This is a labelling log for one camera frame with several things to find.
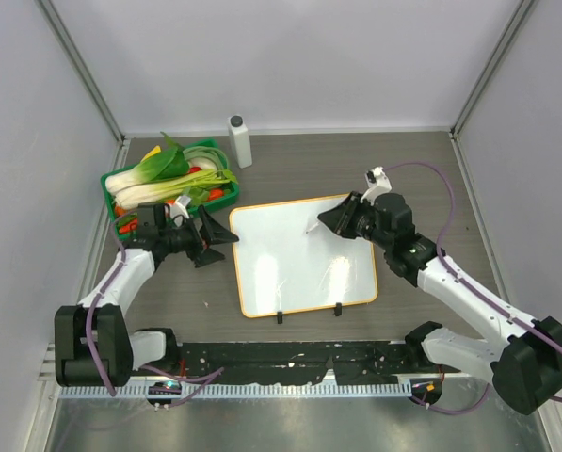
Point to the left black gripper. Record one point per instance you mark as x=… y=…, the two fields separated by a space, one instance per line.
x=210 y=233

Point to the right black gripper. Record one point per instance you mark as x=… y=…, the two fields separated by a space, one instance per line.
x=340 y=218

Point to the white marker purple cap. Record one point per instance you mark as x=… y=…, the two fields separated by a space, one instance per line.
x=310 y=229

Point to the orange framed whiteboard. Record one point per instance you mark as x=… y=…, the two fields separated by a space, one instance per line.
x=280 y=268

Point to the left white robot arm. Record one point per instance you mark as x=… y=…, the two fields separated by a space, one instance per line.
x=93 y=346

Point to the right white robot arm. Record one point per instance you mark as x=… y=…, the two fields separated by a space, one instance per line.
x=519 y=355

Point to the green plastic tray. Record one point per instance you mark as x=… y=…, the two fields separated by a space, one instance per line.
x=213 y=198

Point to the orange carrot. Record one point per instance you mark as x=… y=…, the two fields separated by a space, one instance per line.
x=127 y=225

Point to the green onion bundle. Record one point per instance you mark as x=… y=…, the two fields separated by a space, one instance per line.
x=206 y=158

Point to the bok choy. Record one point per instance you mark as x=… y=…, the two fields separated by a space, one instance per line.
x=154 y=179

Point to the white bottle grey cap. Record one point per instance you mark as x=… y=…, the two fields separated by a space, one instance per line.
x=240 y=141

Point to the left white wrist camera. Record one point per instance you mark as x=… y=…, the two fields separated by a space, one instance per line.
x=181 y=207

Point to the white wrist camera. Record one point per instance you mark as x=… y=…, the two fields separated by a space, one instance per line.
x=378 y=184
x=181 y=207

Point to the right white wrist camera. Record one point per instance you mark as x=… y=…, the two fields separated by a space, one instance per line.
x=378 y=184

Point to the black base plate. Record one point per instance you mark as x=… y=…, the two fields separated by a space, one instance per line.
x=297 y=363

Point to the white slotted cable duct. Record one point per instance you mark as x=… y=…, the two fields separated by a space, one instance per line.
x=328 y=388

